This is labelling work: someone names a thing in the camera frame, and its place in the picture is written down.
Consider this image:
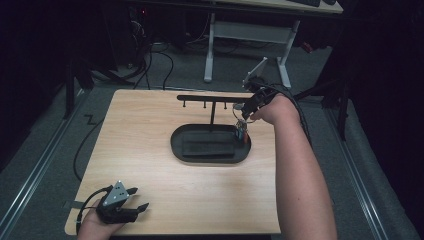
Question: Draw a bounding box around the left hand-held gripper cable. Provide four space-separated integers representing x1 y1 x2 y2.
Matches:
75 185 114 235

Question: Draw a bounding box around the black metal stand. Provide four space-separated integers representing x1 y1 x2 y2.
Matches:
293 78 352 142
62 56 136 121

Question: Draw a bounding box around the dark computer tower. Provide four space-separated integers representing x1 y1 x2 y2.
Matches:
109 5 152 69

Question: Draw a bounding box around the black cable on floor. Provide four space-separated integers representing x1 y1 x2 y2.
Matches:
72 114 105 183

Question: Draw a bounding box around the person's right hand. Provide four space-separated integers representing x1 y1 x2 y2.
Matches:
249 93 302 127

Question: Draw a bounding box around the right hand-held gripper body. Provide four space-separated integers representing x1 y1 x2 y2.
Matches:
241 56 278 107

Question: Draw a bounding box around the black key rack with tray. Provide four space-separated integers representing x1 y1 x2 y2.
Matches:
170 94 253 165

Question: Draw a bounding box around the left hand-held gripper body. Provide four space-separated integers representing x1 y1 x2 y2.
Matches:
95 180 140 225

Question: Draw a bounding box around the black floor cables bundle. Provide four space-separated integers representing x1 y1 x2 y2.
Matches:
132 41 175 91

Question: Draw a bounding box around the key ring with coloured tags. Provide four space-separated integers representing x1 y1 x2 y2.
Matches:
232 103 257 145

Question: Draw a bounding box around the right hand-held gripper cable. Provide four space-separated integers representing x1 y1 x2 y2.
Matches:
253 81 313 146

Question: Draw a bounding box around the hand-held gripper cable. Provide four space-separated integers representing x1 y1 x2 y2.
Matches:
75 185 114 235
253 81 313 146

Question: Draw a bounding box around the person's left hand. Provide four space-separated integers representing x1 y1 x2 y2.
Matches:
76 199 125 240

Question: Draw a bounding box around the black wallet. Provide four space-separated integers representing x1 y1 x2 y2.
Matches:
181 130 238 160

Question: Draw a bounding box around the metal floor rail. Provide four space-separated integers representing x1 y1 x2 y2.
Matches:
324 108 391 240
0 88 86 231

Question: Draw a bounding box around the white-legged wooden desk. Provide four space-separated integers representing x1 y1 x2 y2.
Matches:
202 0 344 91

